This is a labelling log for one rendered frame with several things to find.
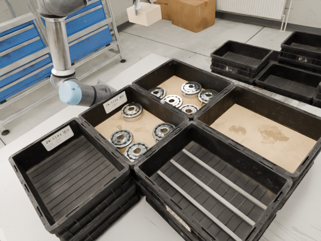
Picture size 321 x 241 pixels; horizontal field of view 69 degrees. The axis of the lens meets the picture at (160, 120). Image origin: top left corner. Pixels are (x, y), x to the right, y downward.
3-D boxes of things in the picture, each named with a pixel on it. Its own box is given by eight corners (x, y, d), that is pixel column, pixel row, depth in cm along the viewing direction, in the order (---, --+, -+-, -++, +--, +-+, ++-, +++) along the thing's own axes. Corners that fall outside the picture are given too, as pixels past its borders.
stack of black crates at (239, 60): (208, 97, 222) (209, 54, 191) (225, 82, 236) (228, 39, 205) (248, 113, 199) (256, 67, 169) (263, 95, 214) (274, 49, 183)
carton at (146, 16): (129, 21, 142) (126, 8, 137) (143, 14, 148) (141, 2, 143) (147, 26, 133) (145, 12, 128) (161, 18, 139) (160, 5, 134)
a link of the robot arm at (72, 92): (89, 111, 123) (65, 108, 113) (77, 99, 131) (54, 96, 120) (97, 90, 120) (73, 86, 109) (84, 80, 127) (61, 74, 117)
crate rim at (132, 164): (78, 119, 103) (76, 115, 102) (130, 87, 116) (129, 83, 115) (133, 170, 80) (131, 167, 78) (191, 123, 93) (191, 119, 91)
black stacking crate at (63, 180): (24, 175, 97) (8, 158, 89) (85, 134, 110) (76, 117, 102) (65, 247, 74) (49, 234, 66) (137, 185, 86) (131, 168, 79)
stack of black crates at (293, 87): (248, 113, 200) (254, 80, 176) (264, 95, 214) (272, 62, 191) (298, 133, 178) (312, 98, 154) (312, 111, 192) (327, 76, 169)
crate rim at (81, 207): (10, 161, 90) (6, 157, 89) (78, 119, 103) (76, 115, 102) (51, 237, 67) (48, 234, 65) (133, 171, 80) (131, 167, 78)
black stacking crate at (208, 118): (192, 139, 99) (191, 120, 91) (233, 104, 112) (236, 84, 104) (285, 199, 76) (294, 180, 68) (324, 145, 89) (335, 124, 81)
